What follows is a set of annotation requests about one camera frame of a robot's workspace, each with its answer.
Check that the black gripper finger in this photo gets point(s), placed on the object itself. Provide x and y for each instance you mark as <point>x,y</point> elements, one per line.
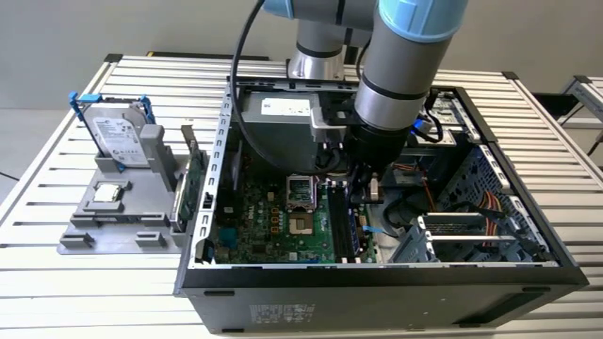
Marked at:
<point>358,183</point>
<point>375,187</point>

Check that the blue RAM stick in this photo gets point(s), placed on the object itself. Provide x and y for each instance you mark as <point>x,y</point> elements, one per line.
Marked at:
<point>354,229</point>

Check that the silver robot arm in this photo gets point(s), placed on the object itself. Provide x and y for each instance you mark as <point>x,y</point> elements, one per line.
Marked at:
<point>400,63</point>

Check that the black RAM slot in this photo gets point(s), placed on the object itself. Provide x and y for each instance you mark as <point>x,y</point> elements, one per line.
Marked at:
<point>342,222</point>
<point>335,222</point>

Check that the CPU socket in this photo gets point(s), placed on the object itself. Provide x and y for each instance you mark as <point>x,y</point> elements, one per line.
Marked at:
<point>302,226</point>

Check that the silver drive cage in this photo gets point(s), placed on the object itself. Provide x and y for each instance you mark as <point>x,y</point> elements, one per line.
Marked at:
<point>445,109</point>

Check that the grey power supply unit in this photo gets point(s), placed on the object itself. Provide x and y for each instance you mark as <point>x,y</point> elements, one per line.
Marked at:
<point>292,137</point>

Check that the green motherboard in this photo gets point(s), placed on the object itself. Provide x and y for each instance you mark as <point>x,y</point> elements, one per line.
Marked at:
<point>320,247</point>

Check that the perforated metal disk bay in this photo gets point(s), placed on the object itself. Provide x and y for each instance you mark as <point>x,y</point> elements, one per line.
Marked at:
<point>471,238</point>

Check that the black open PC case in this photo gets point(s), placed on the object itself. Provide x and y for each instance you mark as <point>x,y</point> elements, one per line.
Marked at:
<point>330,303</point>

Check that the green graphics card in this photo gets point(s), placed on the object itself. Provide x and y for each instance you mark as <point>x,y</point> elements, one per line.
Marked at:
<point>188,190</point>

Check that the black bar with yellow end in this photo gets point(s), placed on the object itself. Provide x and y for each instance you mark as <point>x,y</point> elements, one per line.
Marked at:
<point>212,56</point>

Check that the grey parts rack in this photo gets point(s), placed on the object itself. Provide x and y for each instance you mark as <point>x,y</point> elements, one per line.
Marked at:
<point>142,201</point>

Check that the silver CPU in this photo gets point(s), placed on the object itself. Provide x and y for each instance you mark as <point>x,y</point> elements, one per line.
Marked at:
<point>107,193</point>

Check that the hard disk in blue carrier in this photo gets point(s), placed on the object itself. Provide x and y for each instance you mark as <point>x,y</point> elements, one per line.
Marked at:
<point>112,134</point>

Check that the silver camera with blue light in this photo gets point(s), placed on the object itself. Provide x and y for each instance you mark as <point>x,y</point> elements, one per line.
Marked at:
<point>418,125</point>

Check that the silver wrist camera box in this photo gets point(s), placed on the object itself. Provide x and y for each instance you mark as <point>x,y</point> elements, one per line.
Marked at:
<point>320,123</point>

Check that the aluminium frame table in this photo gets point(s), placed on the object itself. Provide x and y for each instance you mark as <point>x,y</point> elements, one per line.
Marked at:
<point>582,86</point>

